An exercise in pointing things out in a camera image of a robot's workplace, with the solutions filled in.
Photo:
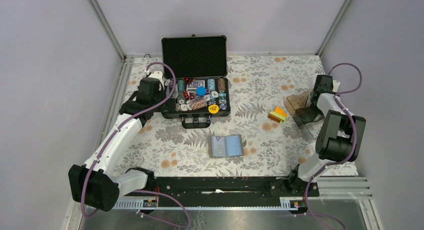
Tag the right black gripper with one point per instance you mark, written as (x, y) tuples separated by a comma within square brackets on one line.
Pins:
[(313, 107)]

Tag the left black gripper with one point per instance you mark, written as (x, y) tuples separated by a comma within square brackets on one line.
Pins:
[(162, 92)]

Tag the beige card holder wallet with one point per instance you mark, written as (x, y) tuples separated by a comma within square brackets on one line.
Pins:
[(234, 146)]

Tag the white VIP credit card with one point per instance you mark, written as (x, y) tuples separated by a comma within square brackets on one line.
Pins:
[(218, 146)]

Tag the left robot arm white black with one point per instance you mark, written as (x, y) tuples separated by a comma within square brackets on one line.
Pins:
[(93, 183)]

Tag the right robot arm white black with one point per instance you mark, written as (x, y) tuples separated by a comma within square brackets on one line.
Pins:
[(339, 138)]

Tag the clear acrylic card box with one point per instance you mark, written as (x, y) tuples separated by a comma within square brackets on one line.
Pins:
[(307, 117)]

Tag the playing card deck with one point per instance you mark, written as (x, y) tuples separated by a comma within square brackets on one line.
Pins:
[(195, 84)]

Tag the blue round chip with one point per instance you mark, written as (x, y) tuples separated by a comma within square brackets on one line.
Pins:
[(201, 91)]

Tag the black poker chip case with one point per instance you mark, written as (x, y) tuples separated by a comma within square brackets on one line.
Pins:
[(198, 58)]

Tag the orange yellow sticky note stack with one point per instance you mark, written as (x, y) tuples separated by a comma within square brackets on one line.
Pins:
[(278, 115)]

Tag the yellow round dealer chip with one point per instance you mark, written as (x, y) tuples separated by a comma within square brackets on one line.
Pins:
[(213, 109)]

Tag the floral patterned table mat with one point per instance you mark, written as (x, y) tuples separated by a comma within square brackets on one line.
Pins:
[(257, 85)]

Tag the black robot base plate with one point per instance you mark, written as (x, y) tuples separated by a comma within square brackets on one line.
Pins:
[(252, 192)]

